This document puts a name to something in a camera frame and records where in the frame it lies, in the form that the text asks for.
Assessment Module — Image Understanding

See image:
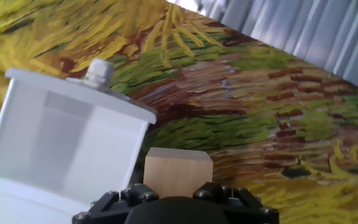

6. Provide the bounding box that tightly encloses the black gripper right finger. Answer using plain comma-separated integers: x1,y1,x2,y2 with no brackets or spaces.
193,182,280,224

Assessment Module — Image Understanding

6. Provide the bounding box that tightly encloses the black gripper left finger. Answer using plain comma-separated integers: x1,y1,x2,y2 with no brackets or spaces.
72,183,160,224

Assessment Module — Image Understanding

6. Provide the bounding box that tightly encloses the wooden cube block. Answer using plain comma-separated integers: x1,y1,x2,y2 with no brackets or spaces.
142,147,214,199

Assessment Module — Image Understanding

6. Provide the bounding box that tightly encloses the white plastic box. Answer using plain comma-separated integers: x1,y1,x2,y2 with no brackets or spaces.
0,58,158,206

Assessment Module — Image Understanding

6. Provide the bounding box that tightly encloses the white drawer cabinet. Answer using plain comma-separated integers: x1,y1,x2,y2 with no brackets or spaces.
0,172,93,224

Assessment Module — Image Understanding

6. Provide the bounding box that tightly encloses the painted wheat field cloth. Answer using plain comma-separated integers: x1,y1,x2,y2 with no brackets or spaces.
0,0,358,224

